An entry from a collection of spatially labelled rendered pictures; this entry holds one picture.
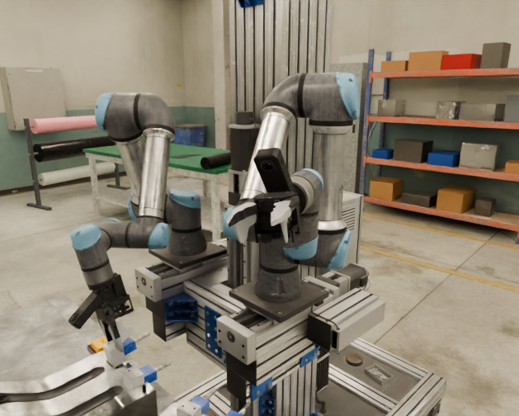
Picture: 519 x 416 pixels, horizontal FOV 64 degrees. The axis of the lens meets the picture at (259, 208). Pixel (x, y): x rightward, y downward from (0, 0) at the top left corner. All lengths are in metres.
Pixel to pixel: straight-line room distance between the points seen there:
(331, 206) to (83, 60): 7.31
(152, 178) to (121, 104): 0.25
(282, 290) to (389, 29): 5.45
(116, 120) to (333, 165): 0.67
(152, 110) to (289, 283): 0.66
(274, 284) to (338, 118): 0.51
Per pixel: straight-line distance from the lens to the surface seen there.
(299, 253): 0.92
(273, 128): 1.06
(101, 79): 8.32
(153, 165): 1.26
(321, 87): 1.09
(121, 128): 1.37
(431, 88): 6.09
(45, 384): 1.34
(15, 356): 1.65
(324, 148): 1.11
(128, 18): 8.72
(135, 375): 1.23
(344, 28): 6.76
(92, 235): 1.17
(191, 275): 1.63
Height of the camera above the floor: 1.64
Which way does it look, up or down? 16 degrees down
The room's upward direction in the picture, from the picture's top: straight up
